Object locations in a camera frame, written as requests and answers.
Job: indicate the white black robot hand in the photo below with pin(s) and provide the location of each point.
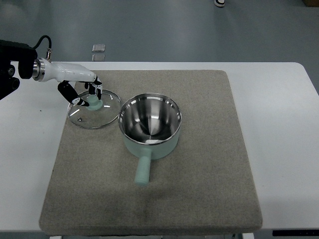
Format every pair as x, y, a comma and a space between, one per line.
64, 73

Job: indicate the glass lid with green knob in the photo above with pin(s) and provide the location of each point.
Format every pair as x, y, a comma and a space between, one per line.
99, 113

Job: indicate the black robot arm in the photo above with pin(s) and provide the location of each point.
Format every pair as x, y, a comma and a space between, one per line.
21, 53

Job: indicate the metal floor plate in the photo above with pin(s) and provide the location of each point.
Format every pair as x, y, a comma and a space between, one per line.
98, 48
98, 57

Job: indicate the mint green saucepan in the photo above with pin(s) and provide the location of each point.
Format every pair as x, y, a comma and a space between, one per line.
150, 125

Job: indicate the white sneaker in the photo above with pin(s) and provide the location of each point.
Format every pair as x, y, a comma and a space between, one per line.
219, 3

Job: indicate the cardboard box corner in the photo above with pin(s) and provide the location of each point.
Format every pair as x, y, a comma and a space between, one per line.
311, 3

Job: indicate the black bar under table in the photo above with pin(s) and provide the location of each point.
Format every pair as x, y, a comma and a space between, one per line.
295, 233

